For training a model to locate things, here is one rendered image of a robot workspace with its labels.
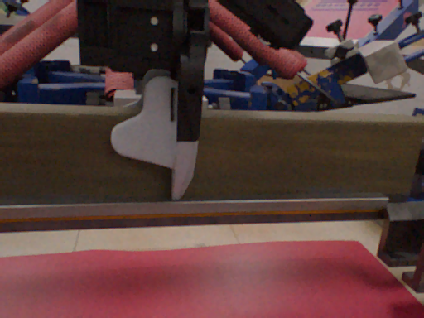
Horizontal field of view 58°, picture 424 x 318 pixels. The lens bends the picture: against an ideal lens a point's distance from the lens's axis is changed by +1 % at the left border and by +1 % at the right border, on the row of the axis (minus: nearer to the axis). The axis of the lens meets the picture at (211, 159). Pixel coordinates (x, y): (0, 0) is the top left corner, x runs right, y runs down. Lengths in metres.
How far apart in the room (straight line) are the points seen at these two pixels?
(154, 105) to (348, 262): 0.26
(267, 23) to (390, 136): 0.15
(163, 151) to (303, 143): 0.12
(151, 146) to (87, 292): 0.14
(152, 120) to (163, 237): 0.18
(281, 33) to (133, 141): 0.13
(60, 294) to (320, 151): 0.24
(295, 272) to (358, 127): 0.15
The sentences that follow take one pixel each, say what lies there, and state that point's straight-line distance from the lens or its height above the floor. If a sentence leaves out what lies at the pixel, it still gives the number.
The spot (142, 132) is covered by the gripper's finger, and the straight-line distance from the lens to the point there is 0.27.
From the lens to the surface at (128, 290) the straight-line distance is 0.35.
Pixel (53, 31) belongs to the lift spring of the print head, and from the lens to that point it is 0.89.
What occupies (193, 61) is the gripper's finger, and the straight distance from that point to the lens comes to 0.25.
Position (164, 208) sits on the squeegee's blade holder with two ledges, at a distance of 0.29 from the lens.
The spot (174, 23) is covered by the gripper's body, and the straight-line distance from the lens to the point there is 0.26.
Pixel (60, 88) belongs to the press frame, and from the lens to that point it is 0.96.
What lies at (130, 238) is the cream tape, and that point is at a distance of 0.41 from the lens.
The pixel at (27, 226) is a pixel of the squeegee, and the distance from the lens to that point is 0.33.
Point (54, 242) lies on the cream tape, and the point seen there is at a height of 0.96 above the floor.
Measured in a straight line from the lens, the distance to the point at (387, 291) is 0.40.
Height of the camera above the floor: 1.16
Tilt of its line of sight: 18 degrees down
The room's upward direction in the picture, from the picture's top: 4 degrees clockwise
